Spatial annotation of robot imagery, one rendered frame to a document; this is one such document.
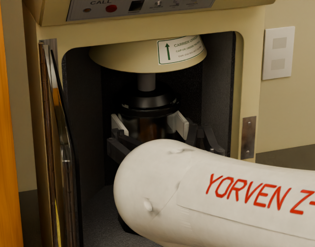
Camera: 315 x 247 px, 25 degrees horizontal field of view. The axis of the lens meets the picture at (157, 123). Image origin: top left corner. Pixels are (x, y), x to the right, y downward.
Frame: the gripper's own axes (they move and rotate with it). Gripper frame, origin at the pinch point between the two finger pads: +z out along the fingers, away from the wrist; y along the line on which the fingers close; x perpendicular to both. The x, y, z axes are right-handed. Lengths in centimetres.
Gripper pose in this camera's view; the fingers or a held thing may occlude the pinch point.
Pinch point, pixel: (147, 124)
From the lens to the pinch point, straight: 112.1
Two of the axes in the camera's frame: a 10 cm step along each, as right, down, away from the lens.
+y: -9.5, 1.4, -2.9
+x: 0.0, 9.1, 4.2
